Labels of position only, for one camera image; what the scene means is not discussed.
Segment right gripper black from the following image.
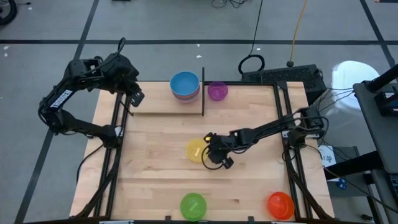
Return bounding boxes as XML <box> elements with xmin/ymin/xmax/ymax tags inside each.
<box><xmin>203</xmin><ymin>133</ymin><xmax>233</xmax><ymax>163</ymax></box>

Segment yellow translucent bowl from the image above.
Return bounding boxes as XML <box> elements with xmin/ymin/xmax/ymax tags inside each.
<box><xmin>185</xmin><ymin>138</ymin><xmax>209</xmax><ymax>163</ymax></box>

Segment teal opaque bowl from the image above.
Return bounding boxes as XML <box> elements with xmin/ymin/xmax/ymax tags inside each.
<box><xmin>172</xmin><ymin>90</ymin><xmax>200</xmax><ymax>101</ymax></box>

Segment orange-red opaque bowl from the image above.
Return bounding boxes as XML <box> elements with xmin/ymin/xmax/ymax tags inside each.
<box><xmin>171</xmin><ymin>88</ymin><xmax>200</xmax><ymax>99</ymax></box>

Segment purple translucent bowl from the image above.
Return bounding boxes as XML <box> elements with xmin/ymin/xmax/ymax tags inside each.
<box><xmin>207</xmin><ymin>81</ymin><xmax>229</xmax><ymax>102</ymax></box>

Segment green translucent bowl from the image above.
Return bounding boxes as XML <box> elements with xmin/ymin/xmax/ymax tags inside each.
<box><xmin>180</xmin><ymin>192</ymin><xmax>208</xmax><ymax>222</ymax></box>

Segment stack of coloured bowls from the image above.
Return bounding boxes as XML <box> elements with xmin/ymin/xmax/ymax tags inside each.
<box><xmin>174</xmin><ymin>93</ymin><xmax>198</xmax><ymax>103</ymax></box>

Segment orange translucent bowl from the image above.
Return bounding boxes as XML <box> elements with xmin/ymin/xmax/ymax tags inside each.
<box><xmin>267</xmin><ymin>191</ymin><xmax>295</xmax><ymax>221</ymax></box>

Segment black perforated computer case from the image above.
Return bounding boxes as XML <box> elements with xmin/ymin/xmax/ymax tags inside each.
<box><xmin>241</xmin><ymin>64</ymin><xmax>327</xmax><ymax>105</ymax></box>

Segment white paper sheet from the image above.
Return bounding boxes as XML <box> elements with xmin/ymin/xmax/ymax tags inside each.
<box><xmin>318</xmin><ymin>144</ymin><xmax>337</xmax><ymax>182</ymax></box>

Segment black equipment cart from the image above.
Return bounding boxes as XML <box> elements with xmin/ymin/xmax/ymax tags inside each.
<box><xmin>353</xmin><ymin>63</ymin><xmax>398</xmax><ymax>224</ymax></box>

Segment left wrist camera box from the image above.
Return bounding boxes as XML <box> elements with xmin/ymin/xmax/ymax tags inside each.
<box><xmin>130</xmin><ymin>90</ymin><xmax>146</xmax><ymax>108</ymax></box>

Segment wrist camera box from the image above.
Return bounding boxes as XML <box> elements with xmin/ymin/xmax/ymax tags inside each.
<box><xmin>221</xmin><ymin>156</ymin><xmax>235</xmax><ymax>170</ymax></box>
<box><xmin>130</xmin><ymin>90</ymin><xmax>146</xmax><ymax>108</ymax></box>

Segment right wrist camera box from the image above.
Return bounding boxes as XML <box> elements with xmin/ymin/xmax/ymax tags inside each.
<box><xmin>221</xmin><ymin>156</ymin><xmax>235</xmax><ymax>170</ymax></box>

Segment black hanging cable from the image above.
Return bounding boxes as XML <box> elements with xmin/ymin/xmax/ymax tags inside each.
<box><xmin>238</xmin><ymin>0</ymin><xmax>266</xmax><ymax>75</ymax></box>

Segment black cable bundle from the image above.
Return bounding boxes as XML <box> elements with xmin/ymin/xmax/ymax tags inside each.
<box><xmin>317</xmin><ymin>86</ymin><xmax>356</xmax><ymax>113</ymax></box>

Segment yellow hanging cable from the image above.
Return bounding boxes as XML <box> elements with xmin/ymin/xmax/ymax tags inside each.
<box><xmin>285</xmin><ymin>0</ymin><xmax>309</xmax><ymax>68</ymax></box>

